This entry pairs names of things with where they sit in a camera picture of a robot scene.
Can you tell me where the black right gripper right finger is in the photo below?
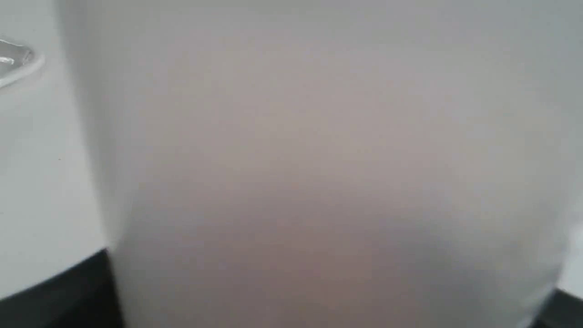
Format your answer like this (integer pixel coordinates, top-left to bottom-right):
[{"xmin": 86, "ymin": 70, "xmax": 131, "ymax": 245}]
[{"xmin": 531, "ymin": 289, "xmax": 583, "ymax": 328}]

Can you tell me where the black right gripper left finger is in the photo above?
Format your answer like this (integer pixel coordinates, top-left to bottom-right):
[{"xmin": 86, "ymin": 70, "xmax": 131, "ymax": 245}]
[{"xmin": 0, "ymin": 249, "xmax": 124, "ymax": 328}]

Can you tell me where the translucent squeeze bottle amber liquid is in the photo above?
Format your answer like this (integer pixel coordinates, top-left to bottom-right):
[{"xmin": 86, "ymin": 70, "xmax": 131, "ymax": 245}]
[{"xmin": 56, "ymin": 0, "xmax": 582, "ymax": 328}]

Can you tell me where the clear plastic tray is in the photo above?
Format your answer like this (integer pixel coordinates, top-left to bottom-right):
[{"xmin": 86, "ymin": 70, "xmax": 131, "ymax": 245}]
[{"xmin": 0, "ymin": 37, "xmax": 46, "ymax": 88}]

